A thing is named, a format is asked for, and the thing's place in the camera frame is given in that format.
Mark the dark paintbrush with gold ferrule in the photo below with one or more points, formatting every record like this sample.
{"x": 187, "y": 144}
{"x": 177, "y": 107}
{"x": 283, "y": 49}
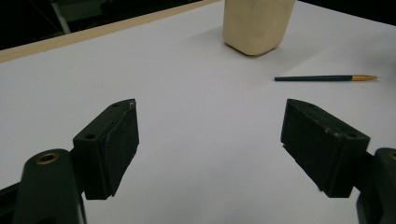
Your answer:
{"x": 323, "y": 78}

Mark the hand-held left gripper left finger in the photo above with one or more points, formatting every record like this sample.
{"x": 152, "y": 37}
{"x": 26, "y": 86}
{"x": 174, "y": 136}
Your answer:
{"x": 106, "y": 149}

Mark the cream square ceramic cup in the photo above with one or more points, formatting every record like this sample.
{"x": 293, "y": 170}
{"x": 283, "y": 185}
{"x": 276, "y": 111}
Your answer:
{"x": 255, "y": 25}

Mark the grey metal stand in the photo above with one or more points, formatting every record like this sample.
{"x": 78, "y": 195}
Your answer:
{"x": 61, "y": 17}

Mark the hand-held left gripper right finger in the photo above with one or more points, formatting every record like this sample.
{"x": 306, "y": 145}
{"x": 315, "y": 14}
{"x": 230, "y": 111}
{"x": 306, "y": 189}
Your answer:
{"x": 320, "y": 146}

